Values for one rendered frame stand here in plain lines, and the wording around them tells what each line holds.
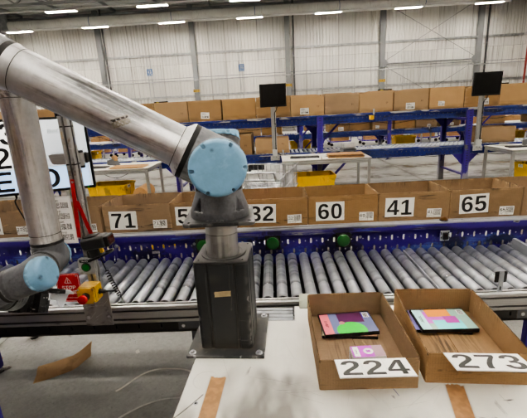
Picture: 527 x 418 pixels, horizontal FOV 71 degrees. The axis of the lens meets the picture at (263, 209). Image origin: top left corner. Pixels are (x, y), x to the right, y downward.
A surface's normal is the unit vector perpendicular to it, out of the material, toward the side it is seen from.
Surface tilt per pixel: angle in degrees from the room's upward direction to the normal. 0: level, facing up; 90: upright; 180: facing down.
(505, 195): 90
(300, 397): 0
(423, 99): 90
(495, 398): 0
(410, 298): 89
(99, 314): 90
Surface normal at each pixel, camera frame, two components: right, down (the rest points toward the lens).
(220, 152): 0.22, 0.27
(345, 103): -0.03, 0.26
